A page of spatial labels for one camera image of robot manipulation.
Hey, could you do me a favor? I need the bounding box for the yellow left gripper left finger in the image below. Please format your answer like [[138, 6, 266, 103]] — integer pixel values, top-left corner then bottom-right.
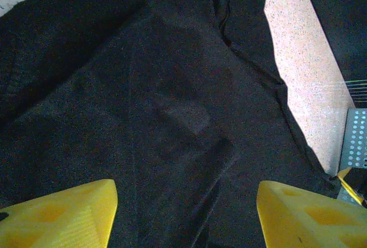
[[0, 178, 119, 248]]

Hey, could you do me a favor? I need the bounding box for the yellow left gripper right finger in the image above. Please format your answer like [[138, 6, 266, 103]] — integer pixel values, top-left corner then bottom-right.
[[255, 180, 367, 248]]

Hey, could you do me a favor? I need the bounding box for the black floral print t-shirt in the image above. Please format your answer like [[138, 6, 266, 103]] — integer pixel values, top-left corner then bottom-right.
[[0, 0, 345, 248]]

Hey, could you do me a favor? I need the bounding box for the grey perforated plastic basket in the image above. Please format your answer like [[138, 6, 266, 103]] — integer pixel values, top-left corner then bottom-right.
[[338, 108, 367, 171]]

